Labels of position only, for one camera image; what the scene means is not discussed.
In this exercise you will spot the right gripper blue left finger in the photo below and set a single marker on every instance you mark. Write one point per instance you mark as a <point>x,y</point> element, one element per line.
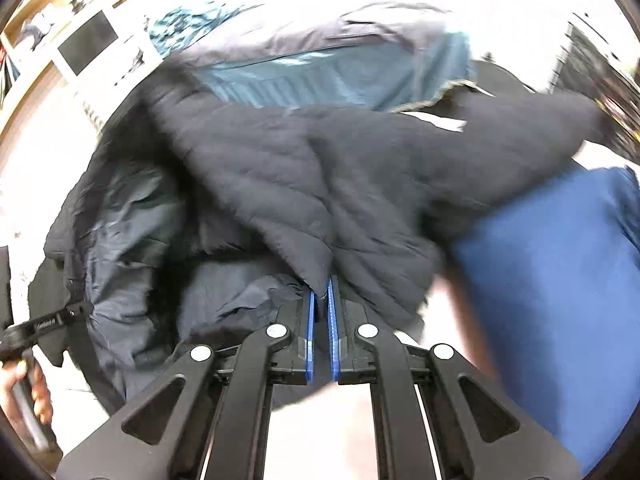
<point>309,358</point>

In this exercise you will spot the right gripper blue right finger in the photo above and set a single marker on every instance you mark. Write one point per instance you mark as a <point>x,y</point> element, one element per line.
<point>334,335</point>

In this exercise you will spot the black quilted jacket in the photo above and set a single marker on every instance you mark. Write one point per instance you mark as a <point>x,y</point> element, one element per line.
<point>197,218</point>

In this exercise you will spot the blue folded garment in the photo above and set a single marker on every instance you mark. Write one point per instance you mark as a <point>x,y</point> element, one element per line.
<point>554,282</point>

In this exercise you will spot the white framed tablet screen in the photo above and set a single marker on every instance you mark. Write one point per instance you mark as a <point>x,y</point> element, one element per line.
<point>102,46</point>

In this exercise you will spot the grey purple quilt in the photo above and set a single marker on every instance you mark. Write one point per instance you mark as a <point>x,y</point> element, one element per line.
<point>274,30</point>

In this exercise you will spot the wooden shelf unit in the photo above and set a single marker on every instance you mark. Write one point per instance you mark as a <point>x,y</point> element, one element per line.
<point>28,41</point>

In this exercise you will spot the blue crumpled blanket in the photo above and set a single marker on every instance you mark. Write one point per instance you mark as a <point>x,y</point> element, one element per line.
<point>180,28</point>

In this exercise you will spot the black wire rack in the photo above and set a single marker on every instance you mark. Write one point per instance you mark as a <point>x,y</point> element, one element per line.
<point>586,65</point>

